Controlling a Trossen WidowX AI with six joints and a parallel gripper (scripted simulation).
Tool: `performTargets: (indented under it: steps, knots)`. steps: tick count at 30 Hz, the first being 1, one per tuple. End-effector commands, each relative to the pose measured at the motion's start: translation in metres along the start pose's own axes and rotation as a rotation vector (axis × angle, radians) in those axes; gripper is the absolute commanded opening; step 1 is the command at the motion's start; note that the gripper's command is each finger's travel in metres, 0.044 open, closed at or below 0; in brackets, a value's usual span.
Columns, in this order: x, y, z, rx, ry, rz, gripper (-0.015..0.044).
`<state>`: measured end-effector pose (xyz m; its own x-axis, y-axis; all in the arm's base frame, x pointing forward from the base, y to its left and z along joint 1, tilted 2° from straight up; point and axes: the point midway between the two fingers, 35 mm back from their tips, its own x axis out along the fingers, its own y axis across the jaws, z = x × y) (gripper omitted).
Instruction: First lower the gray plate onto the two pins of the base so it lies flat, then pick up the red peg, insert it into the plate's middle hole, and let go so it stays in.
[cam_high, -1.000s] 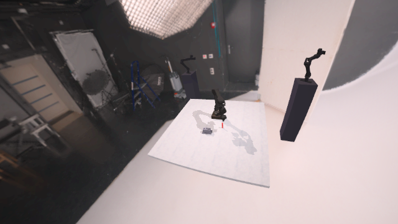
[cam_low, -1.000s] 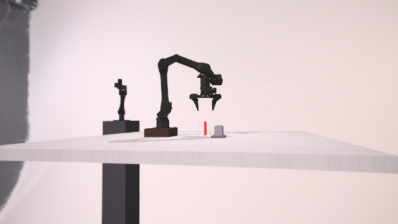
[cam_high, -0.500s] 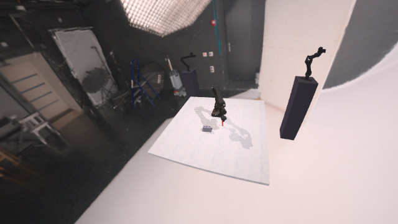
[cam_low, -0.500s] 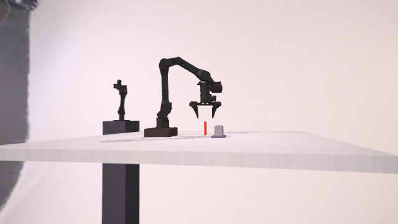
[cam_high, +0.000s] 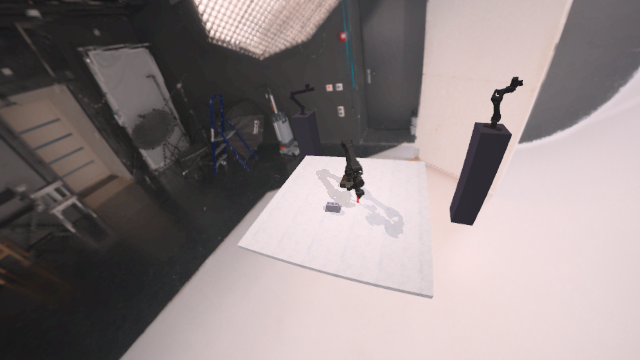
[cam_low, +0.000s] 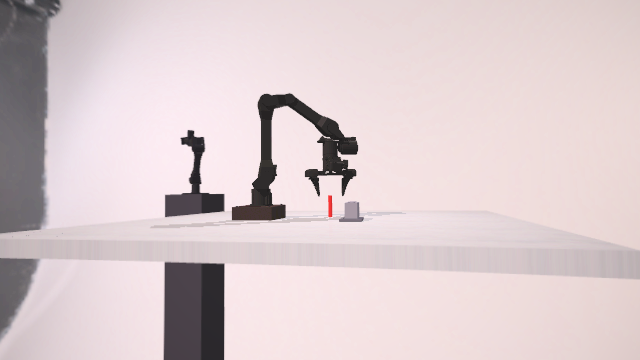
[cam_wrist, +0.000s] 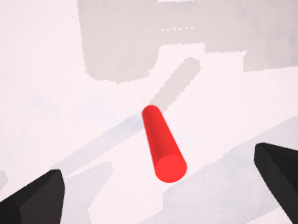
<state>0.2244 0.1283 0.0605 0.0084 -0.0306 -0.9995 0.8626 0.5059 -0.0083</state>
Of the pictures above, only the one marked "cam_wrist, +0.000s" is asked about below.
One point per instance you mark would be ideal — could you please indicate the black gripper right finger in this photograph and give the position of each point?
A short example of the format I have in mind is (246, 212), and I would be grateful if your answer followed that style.
(278, 167)

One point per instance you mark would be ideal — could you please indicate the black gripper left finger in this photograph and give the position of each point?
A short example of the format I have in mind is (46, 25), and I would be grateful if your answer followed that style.
(40, 202)

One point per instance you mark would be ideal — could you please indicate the red peg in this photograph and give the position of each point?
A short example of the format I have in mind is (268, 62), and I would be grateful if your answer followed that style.
(168, 162)

